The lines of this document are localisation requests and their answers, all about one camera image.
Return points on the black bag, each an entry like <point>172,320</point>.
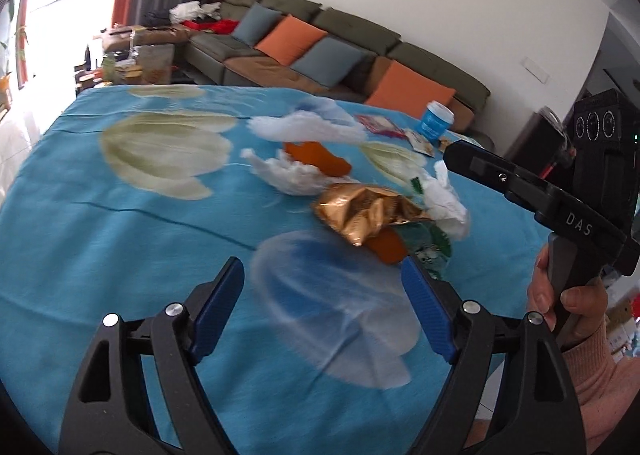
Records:
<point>159,17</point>

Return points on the red snack packet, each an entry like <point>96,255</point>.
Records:
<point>380,125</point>

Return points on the brown snack packet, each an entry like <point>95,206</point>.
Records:
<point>442,144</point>

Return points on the blue floral blanket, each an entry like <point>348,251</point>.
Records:
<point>125,245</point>

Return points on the long curved orange peel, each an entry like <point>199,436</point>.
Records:
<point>320,157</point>

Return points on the orange cushion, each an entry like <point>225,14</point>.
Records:
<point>290,40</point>
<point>410,85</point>

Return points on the short orange peel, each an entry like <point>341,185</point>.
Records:
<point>390,247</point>

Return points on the white wall outlet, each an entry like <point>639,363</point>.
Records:
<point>535,71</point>

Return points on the large white tissue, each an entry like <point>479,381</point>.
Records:
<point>305,127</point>

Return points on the white snack packet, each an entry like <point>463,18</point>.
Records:
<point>420,142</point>

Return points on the green jar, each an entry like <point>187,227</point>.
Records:
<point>110,69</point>

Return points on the person's right hand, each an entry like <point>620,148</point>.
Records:
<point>537,290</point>

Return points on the person's right forearm pink sleeve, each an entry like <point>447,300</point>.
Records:
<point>600,385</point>

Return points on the red cloth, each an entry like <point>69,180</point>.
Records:
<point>210,26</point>

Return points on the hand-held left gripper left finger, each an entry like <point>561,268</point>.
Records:
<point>220,305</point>

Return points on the green white plastic wrapper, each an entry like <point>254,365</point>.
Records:
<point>430,252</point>

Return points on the blue paper cup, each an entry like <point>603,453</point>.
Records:
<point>434,124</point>

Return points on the gold foil wrapper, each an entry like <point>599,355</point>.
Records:
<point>360,212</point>

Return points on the large grey blue cushion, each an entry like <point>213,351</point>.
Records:
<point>327,62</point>

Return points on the white cloth pile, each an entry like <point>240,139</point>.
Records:
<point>195,11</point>

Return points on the dark cabinet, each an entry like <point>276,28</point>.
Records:
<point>535,140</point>

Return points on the olive green sofa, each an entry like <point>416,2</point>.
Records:
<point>350,27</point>

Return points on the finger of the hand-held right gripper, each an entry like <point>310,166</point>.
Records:
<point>490,170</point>

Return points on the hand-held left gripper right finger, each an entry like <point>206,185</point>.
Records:
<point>425,305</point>

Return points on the small grey blue cushion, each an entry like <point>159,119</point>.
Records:
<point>257,25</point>

